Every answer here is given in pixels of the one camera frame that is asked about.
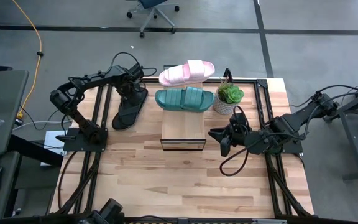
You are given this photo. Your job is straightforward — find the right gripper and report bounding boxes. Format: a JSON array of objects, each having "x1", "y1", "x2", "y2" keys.
[{"x1": 208, "y1": 124, "x2": 252, "y2": 157}]

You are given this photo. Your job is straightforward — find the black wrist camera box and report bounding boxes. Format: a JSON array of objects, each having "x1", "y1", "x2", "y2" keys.
[
  {"x1": 131, "y1": 63, "x2": 145, "y2": 77},
  {"x1": 230, "y1": 112, "x2": 247, "y2": 128}
]

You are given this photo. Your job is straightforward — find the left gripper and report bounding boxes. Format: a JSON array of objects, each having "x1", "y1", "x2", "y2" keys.
[{"x1": 116, "y1": 65, "x2": 149, "y2": 103}]

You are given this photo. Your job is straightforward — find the black sandal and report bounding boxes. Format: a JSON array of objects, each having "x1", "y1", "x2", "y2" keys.
[{"x1": 111, "y1": 86, "x2": 149, "y2": 131}]

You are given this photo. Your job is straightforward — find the black metal stand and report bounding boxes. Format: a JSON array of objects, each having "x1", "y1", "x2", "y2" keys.
[{"x1": 323, "y1": 77, "x2": 358, "y2": 183}]

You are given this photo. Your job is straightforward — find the office chair base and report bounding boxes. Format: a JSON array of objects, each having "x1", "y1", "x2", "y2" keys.
[{"x1": 126, "y1": 0, "x2": 180, "y2": 39}]

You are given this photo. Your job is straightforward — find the teal slipper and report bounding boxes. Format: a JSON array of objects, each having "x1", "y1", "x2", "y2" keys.
[{"x1": 154, "y1": 86, "x2": 215, "y2": 113}]

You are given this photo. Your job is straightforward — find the yellow cable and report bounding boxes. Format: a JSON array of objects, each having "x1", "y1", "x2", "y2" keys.
[{"x1": 11, "y1": 0, "x2": 43, "y2": 121}]

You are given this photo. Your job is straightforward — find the pink slipper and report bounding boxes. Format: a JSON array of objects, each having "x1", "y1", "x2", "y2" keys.
[{"x1": 158, "y1": 59, "x2": 216, "y2": 88}]

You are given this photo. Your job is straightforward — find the black cable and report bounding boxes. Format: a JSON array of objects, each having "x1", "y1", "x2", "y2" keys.
[{"x1": 219, "y1": 105, "x2": 252, "y2": 177}]

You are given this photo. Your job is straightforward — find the wooden shelf black frame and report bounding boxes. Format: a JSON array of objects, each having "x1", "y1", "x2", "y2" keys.
[{"x1": 159, "y1": 63, "x2": 208, "y2": 152}]

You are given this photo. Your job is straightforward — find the silver aluminium bracket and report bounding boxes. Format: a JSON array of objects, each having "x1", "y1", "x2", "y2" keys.
[{"x1": 252, "y1": 218, "x2": 287, "y2": 224}]

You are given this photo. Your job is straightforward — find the black aluminium table frame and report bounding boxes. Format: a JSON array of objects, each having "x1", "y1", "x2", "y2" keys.
[{"x1": 50, "y1": 77, "x2": 315, "y2": 224}]

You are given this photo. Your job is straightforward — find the dark grey desk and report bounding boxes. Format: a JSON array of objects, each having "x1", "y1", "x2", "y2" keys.
[{"x1": 0, "y1": 64, "x2": 30, "y2": 222}]

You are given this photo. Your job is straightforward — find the succulent in patterned pot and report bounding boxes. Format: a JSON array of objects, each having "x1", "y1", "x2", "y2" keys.
[{"x1": 213, "y1": 79, "x2": 246, "y2": 116}]

